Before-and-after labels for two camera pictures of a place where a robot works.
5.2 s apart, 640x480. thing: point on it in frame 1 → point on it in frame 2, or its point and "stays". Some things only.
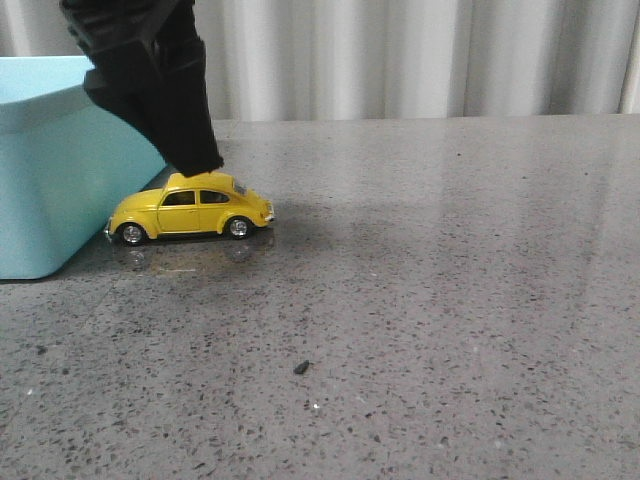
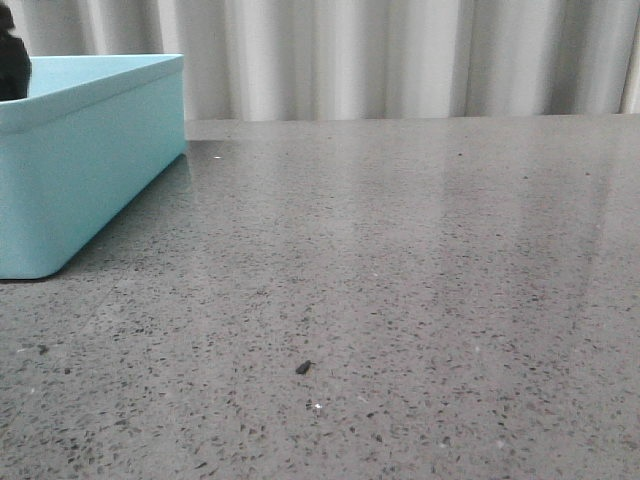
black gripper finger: x=176 y=62 → x=15 y=64
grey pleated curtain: x=390 y=59 stays
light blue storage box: x=69 y=166 stays
